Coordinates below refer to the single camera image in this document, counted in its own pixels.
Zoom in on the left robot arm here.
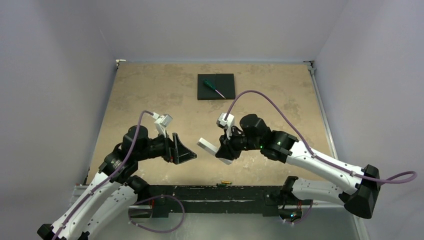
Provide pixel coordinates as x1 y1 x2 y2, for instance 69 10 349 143
37 125 197 240

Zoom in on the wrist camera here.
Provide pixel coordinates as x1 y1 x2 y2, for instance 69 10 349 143
216 112 235 139
152 112 173 137

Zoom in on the black foam pad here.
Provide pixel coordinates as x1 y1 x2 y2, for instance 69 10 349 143
197 73 236 101

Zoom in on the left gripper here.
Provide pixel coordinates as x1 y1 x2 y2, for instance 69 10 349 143
135 129 196 163

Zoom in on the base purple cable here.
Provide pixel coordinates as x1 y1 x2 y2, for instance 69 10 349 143
127 194 185 233
281 200 314 226

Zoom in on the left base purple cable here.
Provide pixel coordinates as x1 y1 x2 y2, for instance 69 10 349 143
127 194 185 233

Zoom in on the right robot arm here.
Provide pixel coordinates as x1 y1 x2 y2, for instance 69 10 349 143
214 113 381 219

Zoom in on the white remote control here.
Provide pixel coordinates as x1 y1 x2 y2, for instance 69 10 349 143
197 137 233 165

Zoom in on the green handled screwdriver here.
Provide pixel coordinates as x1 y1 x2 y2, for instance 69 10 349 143
203 79 226 99

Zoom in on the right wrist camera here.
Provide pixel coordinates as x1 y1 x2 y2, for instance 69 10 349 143
216 112 235 139

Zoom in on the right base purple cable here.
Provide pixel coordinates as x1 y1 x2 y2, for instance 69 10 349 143
281 200 314 226

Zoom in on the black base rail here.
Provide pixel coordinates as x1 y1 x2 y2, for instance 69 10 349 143
138 185 298 218

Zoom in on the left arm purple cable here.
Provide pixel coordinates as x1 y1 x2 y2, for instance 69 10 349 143
51 110 160 240

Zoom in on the aluminium frame rail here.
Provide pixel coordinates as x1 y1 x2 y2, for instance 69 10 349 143
303 61 338 159

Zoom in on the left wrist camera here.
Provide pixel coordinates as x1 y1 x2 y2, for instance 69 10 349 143
152 112 173 137

